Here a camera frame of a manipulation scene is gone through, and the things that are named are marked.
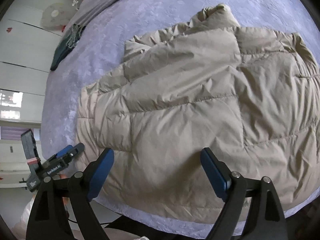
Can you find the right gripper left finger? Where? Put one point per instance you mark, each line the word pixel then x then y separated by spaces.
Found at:
pixel 48 217

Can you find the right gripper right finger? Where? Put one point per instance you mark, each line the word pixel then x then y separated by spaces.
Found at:
pixel 265 219

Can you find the beige quilted down jacket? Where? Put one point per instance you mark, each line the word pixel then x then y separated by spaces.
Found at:
pixel 249 94

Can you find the white wardrobe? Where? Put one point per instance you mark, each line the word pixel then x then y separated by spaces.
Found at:
pixel 26 52

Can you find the dark green folded garment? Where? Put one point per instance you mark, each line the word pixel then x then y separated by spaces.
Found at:
pixel 67 45

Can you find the white electric fan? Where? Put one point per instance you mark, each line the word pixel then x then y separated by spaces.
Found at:
pixel 57 14

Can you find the lavender bed blanket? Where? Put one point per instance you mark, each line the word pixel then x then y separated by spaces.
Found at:
pixel 101 47

